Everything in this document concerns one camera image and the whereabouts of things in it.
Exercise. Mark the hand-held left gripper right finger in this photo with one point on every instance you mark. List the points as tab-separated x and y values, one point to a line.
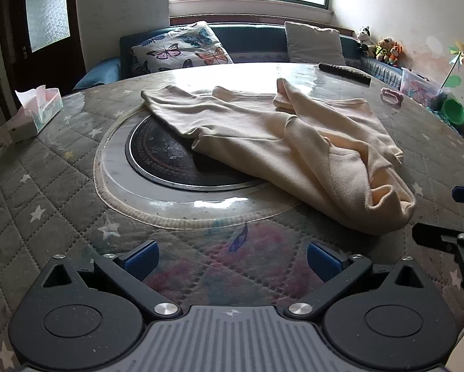
325	261

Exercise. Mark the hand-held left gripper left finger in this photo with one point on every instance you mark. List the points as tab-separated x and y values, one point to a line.
141	260

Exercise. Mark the cream fleece garment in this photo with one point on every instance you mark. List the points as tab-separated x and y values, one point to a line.
274	135

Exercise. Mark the green plastic bowl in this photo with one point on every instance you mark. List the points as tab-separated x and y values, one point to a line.
453	110

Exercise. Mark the round black induction cooktop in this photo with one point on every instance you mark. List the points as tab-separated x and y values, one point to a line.
158	155

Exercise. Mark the clear plastic storage box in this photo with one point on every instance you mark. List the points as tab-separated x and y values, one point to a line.
418	85

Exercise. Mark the pink hair scrunchie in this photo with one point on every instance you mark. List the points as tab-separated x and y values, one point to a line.
391	95

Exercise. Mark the colourful pinwheel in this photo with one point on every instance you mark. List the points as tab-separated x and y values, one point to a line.
462	56

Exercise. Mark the orange plush toy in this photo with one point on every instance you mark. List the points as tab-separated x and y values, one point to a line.
395	52

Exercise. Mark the brown plush toy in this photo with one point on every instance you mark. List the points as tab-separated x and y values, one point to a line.
385	48

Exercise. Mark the black remote control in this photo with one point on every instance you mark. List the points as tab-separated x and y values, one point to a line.
344	70

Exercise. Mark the tissue box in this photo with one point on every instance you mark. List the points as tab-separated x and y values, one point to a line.
42	112

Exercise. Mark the black and white cow toy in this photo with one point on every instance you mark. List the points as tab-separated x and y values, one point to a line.
364	37

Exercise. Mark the grey pillow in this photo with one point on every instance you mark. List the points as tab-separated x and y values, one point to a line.
313	42

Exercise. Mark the butterfly print pillow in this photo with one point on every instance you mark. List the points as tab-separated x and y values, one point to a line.
177	46

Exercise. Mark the blue sofa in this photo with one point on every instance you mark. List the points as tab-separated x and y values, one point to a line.
255	38

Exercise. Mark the dark wooden door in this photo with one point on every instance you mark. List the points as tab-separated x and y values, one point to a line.
46	7

